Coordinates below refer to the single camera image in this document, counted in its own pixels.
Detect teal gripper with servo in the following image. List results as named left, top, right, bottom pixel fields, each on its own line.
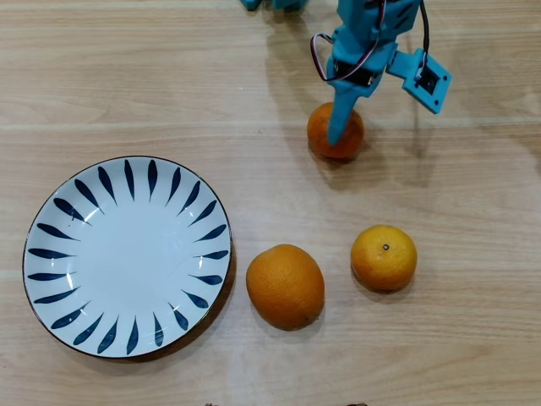
left=325, top=24, right=399, bottom=148

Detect small dark orange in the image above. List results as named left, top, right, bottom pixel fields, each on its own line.
left=306, top=101, right=366, bottom=161

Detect round orange with stem dot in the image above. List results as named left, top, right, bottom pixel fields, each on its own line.
left=350, top=223, right=418, bottom=294

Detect large oval orange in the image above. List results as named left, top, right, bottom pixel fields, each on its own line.
left=245, top=243, right=326, bottom=332

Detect white plate with blue strokes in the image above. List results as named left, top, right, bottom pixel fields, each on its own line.
left=22, top=155, right=234, bottom=359

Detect red white black servo cable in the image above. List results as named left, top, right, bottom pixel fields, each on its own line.
left=310, top=0, right=388, bottom=83

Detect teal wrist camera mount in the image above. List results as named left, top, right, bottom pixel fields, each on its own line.
left=385, top=47, right=453, bottom=116

